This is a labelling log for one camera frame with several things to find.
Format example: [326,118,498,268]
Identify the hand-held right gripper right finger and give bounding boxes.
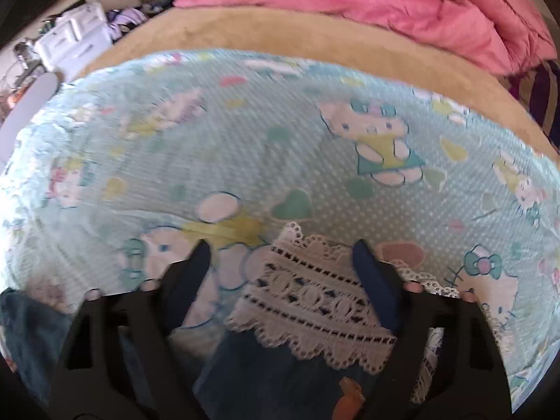
[352,238,513,420]

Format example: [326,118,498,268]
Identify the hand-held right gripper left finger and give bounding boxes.
[48,240,213,420]

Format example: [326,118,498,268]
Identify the light blue cartoon printed blanket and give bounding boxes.
[0,48,560,412]

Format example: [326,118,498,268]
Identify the white rounded panel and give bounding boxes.
[0,72,60,158]

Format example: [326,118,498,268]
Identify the tan bed blanket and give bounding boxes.
[105,6,560,162]

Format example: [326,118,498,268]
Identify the purple striped cloth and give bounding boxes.
[503,59,560,149]

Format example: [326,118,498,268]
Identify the purple clothes pile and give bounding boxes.
[105,6,149,42]

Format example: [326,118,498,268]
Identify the white plastic drawer unit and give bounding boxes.
[34,2,110,73]

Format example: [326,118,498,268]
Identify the pink comforter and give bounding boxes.
[173,0,558,75]

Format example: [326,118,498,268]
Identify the cluttered wire rack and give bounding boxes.
[0,39,47,114]

